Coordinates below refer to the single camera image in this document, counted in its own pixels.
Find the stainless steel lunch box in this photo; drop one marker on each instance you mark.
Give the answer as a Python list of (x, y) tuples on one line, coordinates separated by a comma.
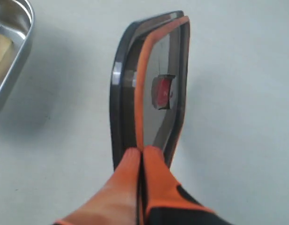
[(17, 22)]

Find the dark transparent box lid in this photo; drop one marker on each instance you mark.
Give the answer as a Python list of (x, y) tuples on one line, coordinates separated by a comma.
[(148, 85)]

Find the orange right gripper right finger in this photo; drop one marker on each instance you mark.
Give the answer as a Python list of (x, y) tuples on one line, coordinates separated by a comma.
[(166, 204)]

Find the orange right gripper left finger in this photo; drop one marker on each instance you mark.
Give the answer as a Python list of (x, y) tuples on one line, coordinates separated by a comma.
[(116, 202)]

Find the yellow toy cheese slice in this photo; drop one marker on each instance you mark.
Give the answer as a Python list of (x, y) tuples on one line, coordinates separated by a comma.
[(6, 55)]

